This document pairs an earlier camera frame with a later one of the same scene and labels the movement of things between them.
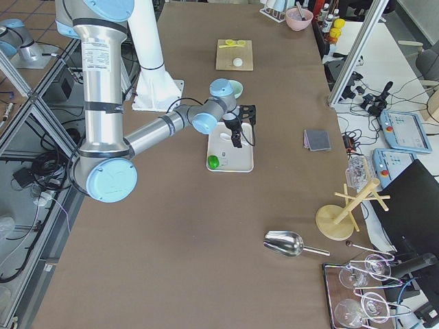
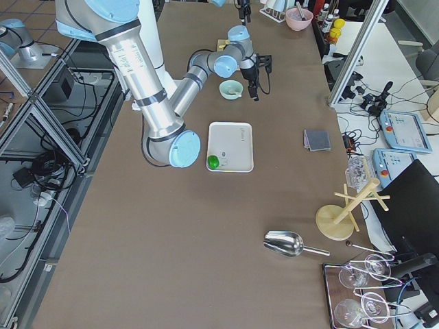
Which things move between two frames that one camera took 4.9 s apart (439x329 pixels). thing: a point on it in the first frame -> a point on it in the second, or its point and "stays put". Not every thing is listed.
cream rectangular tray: x=232 y=159 stays put
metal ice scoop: x=288 y=244 stays put
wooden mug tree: x=335 y=222 stays put
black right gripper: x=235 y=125 -> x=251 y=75
